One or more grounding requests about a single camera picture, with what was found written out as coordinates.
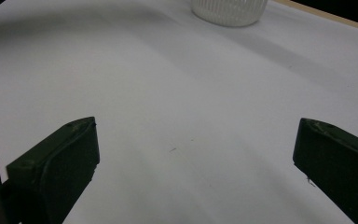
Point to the wooden table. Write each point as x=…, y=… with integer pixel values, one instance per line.
x=323, y=14

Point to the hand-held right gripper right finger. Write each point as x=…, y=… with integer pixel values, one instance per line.
x=341, y=165

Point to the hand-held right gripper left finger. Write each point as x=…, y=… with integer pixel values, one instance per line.
x=59, y=168

